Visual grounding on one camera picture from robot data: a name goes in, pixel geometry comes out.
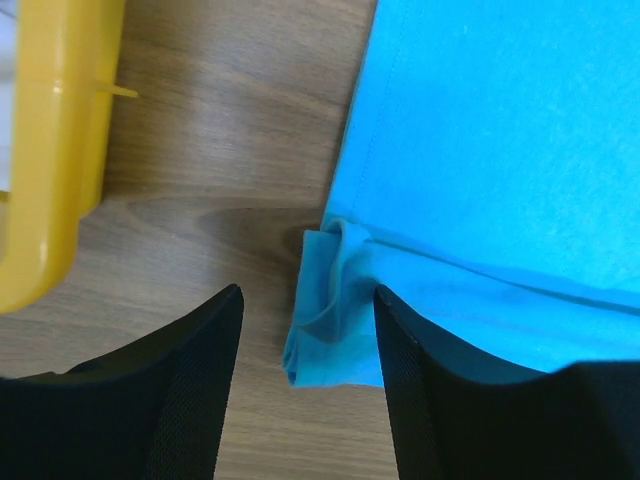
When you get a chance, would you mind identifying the crumpled white t-shirt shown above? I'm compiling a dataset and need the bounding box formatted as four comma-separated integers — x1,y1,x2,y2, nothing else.
0,0,19,192

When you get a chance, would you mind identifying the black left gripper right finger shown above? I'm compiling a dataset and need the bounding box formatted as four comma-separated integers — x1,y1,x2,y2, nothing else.
374,286,639,479

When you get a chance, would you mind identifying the cyan blue t-shirt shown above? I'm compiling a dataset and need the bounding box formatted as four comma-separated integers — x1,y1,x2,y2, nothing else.
283,1,639,388

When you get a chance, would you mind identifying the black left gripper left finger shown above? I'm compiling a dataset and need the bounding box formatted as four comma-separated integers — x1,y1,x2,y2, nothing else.
1,285,244,479

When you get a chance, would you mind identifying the yellow plastic bin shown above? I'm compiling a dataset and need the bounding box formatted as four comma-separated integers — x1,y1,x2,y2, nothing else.
1,1,137,313

